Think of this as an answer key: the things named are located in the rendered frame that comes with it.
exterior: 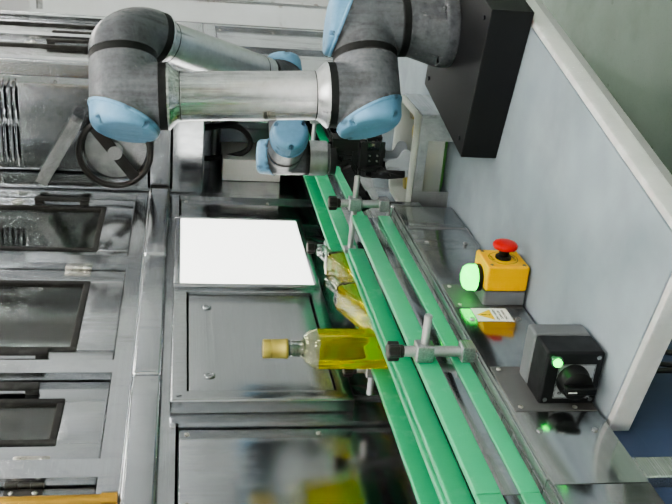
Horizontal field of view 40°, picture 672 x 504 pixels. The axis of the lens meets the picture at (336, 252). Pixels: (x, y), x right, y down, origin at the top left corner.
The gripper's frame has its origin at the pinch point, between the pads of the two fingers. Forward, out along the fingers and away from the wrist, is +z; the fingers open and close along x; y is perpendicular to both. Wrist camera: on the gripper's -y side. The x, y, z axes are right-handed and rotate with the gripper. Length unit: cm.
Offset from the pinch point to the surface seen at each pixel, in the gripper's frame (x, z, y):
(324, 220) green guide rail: 22.3, -16.6, -22.2
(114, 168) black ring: 69, -72, -27
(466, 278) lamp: -57, -5, 3
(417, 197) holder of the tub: -9.6, -2.0, -2.8
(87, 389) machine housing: -34, -68, -33
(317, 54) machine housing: 103, -10, 0
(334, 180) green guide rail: 32.5, -13.2, -15.5
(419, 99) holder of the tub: 3.2, -0.7, 14.7
